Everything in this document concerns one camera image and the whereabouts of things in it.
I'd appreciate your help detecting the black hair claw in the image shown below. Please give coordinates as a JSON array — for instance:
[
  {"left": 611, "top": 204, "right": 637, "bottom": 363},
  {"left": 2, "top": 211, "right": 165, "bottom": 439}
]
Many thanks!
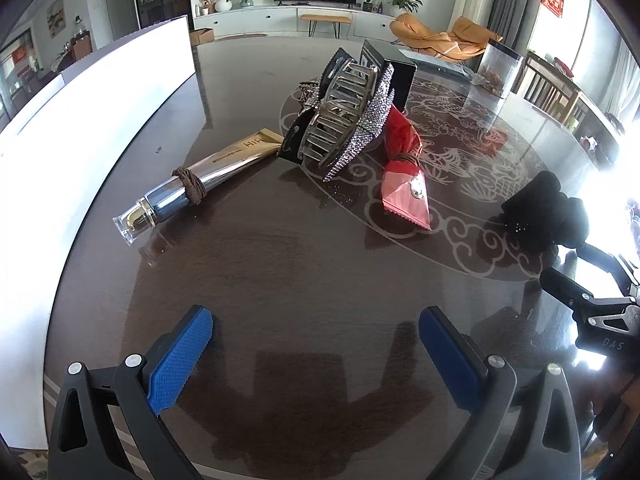
[{"left": 277, "top": 49, "right": 353, "bottom": 165}]

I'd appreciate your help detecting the white television cabinet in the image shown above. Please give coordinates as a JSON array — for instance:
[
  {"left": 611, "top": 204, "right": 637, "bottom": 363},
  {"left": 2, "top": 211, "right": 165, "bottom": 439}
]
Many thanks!
[{"left": 192, "top": 4, "right": 401, "bottom": 41}]

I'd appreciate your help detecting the wooden dining chair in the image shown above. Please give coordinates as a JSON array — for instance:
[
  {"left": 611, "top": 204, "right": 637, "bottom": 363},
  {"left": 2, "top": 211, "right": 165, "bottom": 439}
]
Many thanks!
[{"left": 520, "top": 52, "right": 601, "bottom": 131}]

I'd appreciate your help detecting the wooden bench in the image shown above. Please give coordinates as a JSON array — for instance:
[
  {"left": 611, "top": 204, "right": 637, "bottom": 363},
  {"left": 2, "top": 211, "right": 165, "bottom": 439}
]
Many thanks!
[{"left": 300, "top": 14, "right": 353, "bottom": 38}]

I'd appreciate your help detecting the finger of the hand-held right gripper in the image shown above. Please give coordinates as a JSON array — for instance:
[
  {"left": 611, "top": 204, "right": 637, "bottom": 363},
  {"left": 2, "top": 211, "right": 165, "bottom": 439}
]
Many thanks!
[
  {"left": 541, "top": 265, "right": 640, "bottom": 358},
  {"left": 579, "top": 242, "right": 640, "bottom": 292}
]

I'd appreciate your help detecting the red foil packet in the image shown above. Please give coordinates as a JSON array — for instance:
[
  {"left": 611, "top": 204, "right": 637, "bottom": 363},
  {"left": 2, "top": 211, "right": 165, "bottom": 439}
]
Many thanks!
[{"left": 379, "top": 104, "right": 434, "bottom": 232}]

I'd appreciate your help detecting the grey curtain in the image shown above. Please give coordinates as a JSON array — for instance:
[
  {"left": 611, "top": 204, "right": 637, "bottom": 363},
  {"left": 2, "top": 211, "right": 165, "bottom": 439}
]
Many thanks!
[{"left": 487, "top": 0, "right": 538, "bottom": 56}]

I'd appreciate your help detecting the wooden side cabinet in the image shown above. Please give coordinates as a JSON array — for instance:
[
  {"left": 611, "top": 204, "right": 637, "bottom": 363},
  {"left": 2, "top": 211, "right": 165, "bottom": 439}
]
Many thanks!
[{"left": 70, "top": 30, "right": 93, "bottom": 58}]

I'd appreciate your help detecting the dark brown hair tie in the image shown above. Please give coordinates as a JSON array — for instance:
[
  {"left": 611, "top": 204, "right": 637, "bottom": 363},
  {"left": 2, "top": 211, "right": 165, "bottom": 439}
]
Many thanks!
[{"left": 172, "top": 166, "right": 207, "bottom": 206}]

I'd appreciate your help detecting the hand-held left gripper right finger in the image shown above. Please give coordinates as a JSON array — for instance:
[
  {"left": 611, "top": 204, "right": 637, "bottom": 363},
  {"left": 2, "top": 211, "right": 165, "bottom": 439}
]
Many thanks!
[{"left": 418, "top": 305, "right": 584, "bottom": 480}]

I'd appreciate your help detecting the clear plastic jar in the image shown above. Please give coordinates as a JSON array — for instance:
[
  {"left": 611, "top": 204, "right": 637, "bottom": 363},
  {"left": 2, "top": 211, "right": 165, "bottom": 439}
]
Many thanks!
[{"left": 475, "top": 39, "right": 525, "bottom": 98}]

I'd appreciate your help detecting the black printed box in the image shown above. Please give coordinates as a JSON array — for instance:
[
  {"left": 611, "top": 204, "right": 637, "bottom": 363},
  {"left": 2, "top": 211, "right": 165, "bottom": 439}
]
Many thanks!
[{"left": 361, "top": 39, "right": 418, "bottom": 111}]

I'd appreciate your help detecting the brown hair tie silver charm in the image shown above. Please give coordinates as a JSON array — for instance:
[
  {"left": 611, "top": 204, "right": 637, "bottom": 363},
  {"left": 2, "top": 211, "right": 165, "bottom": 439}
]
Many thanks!
[{"left": 394, "top": 154, "right": 427, "bottom": 201}]

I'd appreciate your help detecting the black fuzzy scrunchie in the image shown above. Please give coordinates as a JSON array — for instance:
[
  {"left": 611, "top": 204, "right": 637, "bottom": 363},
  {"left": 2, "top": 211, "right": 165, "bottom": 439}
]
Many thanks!
[{"left": 500, "top": 170, "right": 592, "bottom": 252}]

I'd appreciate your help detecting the small rhinestone metal hair clip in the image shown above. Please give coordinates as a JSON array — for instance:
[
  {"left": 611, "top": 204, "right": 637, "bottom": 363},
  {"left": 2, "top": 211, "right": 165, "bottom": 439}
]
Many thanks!
[{"left": 294, "top": 79, "right": 323, "bottom": 112}]

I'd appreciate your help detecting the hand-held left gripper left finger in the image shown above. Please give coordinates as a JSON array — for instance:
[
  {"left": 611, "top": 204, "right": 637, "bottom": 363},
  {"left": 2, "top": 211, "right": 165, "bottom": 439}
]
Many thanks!
[{"left": 47, "top": 304, "right": 214, "bottom": 480}]

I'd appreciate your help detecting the ribbed metal hair claw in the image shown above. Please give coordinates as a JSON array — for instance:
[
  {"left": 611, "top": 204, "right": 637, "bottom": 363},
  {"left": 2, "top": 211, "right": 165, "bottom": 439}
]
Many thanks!
[{"left": 300, "top": 60, "right": 383, "bottom": 168}]

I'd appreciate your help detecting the dark patterned glossy desktop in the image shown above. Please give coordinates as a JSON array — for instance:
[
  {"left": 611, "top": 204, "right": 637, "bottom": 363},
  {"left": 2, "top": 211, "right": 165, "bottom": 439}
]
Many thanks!
[{"left": 42, "top": 35, "right": 640, "bottom": 480}]

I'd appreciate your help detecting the patterned rug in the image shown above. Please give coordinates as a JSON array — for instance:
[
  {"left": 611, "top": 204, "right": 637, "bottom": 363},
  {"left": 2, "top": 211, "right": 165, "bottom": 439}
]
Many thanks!
[{"left": 0, "top": 447, "right": 56, "bottom": 480}]

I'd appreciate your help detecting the long rhinestone hair clip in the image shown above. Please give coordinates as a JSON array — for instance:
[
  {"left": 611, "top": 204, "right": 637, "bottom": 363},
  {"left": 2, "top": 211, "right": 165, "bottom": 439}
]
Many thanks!
[{"left": 322, "top": 62, "right": 396, "bottom": 183}]

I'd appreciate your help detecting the white panel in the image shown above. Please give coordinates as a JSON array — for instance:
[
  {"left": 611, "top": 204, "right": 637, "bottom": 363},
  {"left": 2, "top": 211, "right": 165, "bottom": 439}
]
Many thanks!
[{"left": 0, "top": 15, "right": 196, "bottom": 450}]

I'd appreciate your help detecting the silver cosmetic tube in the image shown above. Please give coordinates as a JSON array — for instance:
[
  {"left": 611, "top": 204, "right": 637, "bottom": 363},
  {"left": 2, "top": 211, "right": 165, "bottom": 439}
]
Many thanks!
[{"left": 112, "top": 127, "right": 283, "bottom": 247}]

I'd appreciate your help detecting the wall painting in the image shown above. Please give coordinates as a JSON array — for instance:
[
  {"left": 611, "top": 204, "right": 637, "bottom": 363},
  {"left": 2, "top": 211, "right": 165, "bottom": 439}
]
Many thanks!
[{"left": 46, "top": 0, "right": 66, "bottom": 38}]

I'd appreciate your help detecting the orange lounge chair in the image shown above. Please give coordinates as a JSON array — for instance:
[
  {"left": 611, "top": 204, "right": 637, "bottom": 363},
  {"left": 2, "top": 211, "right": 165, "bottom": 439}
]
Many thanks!
[
  {"left": 390, "top": 12, "right": 451, "bottom": 56},
  {"left": 447, "top": 16, "right": 503, "bottom": 61}
]

